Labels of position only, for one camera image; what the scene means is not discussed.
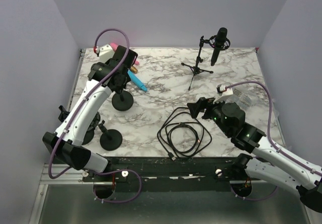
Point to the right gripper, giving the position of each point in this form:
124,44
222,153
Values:
195,107

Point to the black tripod mic stand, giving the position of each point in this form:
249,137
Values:
196,69

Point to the blue microphone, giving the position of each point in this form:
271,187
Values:
137,81

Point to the black condenser microphone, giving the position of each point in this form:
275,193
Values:
221,43

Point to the tall black mic stand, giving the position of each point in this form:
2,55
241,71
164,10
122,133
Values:
122,100

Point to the gold microphone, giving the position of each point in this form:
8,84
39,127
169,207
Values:
134,70

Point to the shock mount mic stand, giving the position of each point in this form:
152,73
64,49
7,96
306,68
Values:
110,139

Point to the pink microphone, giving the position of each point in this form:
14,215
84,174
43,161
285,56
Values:
114,47

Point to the short black mic stand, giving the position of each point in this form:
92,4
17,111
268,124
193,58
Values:
89,135

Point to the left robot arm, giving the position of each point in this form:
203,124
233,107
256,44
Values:
108,75

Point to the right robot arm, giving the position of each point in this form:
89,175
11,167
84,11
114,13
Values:
273,162

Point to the clear plastic parts box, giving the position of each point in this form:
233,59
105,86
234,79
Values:
242,99

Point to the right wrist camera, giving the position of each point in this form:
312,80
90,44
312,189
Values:
224,93

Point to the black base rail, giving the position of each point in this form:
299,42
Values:
158,174

